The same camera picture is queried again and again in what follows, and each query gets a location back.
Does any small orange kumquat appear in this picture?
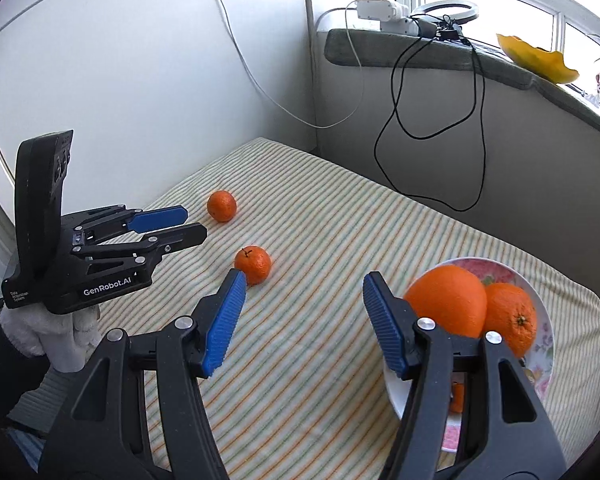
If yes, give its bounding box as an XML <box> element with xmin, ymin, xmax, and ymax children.
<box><xmin>449</xmin><ymin>382</ymin><xmax>465</xmax><ymax>414</ymax></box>

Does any large orange with stem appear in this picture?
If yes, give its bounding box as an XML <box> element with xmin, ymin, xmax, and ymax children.
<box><xmin>482</xmin><ymin>283</ymin><xmax>538</xmax><ymax>359</ymax></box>

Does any small tangerine with stem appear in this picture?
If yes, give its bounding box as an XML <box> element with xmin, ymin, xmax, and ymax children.
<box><xmin>234</xmin><ymin>246</ymin><xmax>272</xmax><ymax>285</ymax></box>

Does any large smooth orange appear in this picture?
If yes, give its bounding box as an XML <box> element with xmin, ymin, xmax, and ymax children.
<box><xmin>403</xmin><ymin>266</ymin><xmax>488</xmax><ymax>338</ymax></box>

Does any white gloved left hand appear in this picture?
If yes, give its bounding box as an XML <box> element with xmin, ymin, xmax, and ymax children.
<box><xmin>0</xmin><ymin>304</ymin><xmax>102</xmax><ymax>373</ymax></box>

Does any white floral plate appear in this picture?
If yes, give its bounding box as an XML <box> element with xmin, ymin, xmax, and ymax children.
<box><xmin>381</xmin><ymin>257</ymin><xmax>556</xmax><ymax>453</ymax></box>

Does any striped tablecloth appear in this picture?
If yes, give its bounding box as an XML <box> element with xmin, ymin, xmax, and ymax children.
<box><xmin>98</xmin><ymin>139</ymin><xmax>600</xmax><ymax>479</ymax></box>

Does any white power strip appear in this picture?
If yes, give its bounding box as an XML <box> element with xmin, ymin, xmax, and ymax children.
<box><xmin>356</xmin><ymin>0</ymin><xmax>419</xmax><ymax>36</ymax></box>

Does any yellow fruit bowl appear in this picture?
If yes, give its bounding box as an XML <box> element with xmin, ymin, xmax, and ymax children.
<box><xmin>496</xmin><ymin>34</ymin><xmax>580</xmax><ymax>84</ymax></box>

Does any white cable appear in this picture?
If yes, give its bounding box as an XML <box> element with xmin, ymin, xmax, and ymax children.
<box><xmin>194</xmin><ymin>0</ymin><xmax>366</xmax><ymax>130</ymax></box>

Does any black cable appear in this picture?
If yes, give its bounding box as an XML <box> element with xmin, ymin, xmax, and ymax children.
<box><xmin>372</xmin><ymin>29</ymin><xmax>489</xmax><ymax>214</ymax></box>

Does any black ring light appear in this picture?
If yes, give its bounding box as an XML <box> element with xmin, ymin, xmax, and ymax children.
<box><xmin>410</xmin><ymin>0</ymin><xmax>479</xmax><ymax>41</ymax></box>

